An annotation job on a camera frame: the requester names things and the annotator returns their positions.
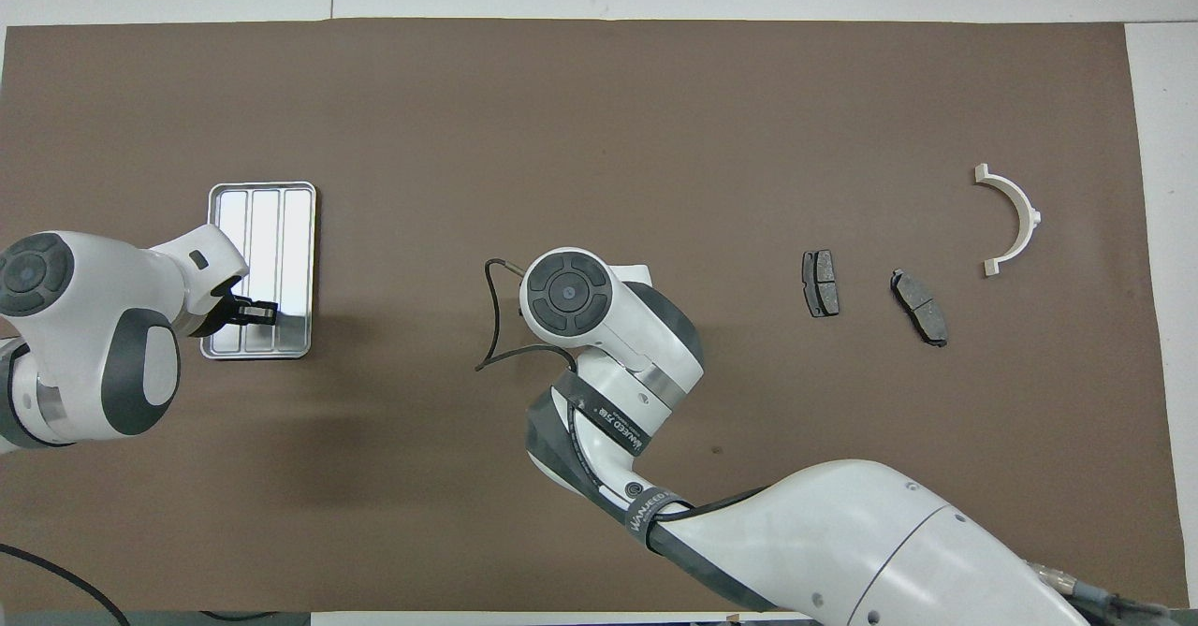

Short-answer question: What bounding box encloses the white curved plastic bracket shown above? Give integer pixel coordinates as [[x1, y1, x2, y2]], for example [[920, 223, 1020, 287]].
[[973, 163, 1043, 279]]

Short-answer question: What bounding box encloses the dark grey rectangular brake pad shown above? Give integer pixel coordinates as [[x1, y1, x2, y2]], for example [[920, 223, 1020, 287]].
[[802, 250, 840, 319]]

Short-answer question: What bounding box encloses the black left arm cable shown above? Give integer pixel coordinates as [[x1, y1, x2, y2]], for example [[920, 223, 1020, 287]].
[[0, 544, 132, 626]]

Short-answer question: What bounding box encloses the dark grey curved brake pad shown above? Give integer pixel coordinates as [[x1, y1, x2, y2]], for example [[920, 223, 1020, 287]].
[[890, 269, 949, 348]]

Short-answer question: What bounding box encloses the silver metal tray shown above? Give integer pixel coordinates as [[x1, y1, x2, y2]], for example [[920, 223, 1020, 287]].
[[200, 182, 317, 361]]

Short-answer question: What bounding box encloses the brown table mat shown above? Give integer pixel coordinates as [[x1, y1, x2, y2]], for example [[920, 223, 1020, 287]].
[[0, 18, 1190, 614]]

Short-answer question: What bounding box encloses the grey braided base cable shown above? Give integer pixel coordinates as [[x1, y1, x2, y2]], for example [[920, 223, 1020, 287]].
[[1028, 560, 1163, 626]]

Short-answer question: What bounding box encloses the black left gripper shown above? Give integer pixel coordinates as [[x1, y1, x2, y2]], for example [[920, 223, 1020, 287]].
[[192, 273, 279, 339]]

